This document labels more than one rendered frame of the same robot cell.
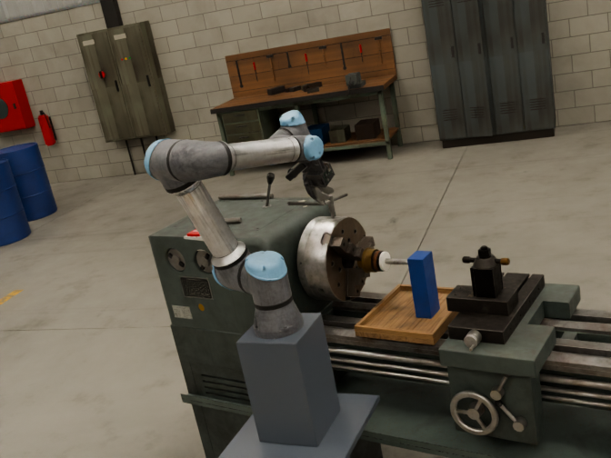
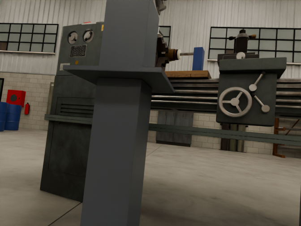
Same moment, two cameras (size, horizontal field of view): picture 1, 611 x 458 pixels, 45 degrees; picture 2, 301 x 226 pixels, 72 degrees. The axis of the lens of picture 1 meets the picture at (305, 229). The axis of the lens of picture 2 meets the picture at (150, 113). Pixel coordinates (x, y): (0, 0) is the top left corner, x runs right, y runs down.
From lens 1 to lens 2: 1.87 m
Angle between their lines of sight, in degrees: 25
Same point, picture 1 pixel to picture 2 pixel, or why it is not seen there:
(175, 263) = (71, 39)
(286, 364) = (139, 8)
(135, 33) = not seen: hidden behind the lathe
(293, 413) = (131, 46)
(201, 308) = (76, 63)
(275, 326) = not seen: outside the picture
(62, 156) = (27, 119)
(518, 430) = (265, 110)
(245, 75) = not seen: hidden behind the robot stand
